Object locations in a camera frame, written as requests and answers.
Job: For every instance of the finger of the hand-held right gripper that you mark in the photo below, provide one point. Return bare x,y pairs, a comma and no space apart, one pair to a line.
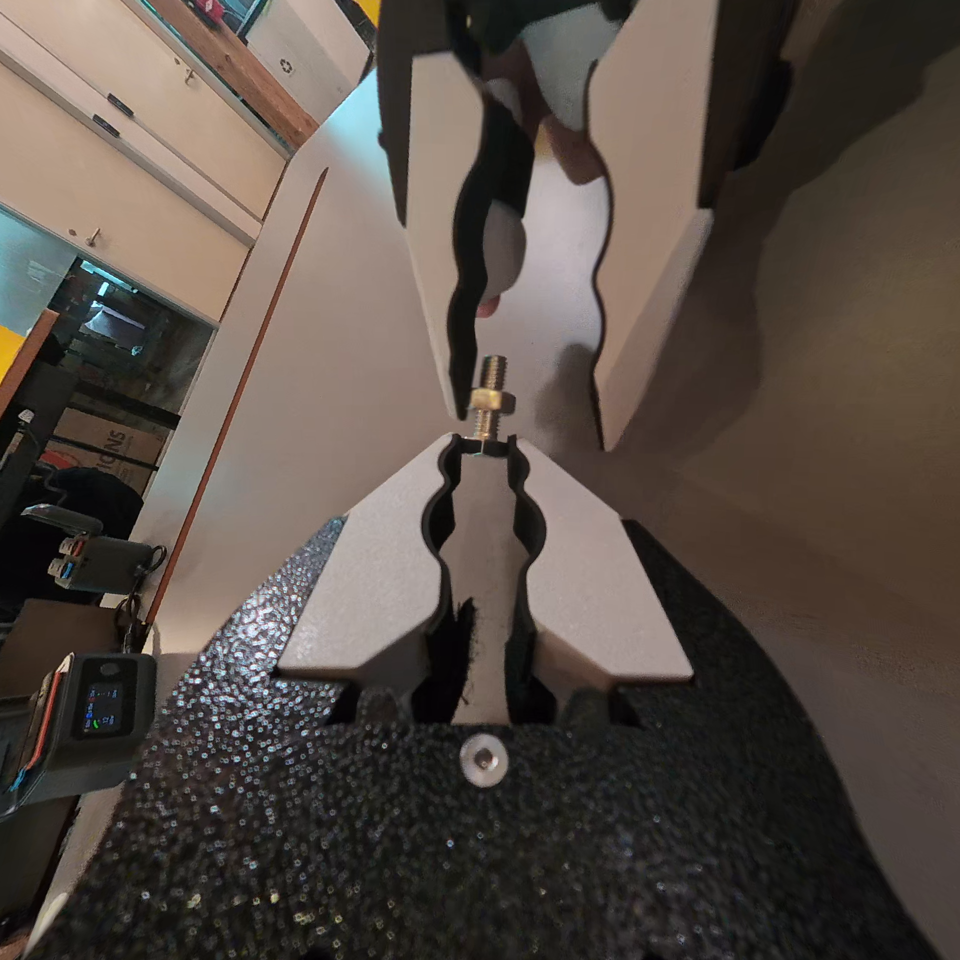
652,187
435,187

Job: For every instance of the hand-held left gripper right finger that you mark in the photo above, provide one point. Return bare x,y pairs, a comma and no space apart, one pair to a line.
600,600

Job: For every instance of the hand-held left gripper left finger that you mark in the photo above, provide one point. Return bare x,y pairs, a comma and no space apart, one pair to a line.
360,600

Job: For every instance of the steel hex bolt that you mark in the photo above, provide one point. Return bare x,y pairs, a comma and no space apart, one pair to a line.
496,371

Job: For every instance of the steel hex nut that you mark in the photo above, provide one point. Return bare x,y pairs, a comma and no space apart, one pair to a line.
491,403

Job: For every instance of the person's right hand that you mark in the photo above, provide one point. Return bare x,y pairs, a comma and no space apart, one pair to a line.
574,154

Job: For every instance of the white recycling bin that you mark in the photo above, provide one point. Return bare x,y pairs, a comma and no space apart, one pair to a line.
300,67

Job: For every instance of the wooden beam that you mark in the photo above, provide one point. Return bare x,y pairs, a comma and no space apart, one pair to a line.
247,71

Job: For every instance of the black power station with screen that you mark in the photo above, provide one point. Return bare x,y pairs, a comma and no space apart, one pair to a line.
135,675

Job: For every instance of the printed cardboard box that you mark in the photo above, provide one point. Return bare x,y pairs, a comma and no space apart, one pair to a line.
112,442

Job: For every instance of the plain brown cardboard box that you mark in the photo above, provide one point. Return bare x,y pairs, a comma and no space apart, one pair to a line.
52,637

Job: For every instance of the glass partition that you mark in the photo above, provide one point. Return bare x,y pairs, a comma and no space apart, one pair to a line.
30,255

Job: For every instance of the small yellow bin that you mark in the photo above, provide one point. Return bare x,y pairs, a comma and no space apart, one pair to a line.
13,360

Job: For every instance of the white wall cabinet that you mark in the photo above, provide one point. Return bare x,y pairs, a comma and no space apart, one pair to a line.
60,150

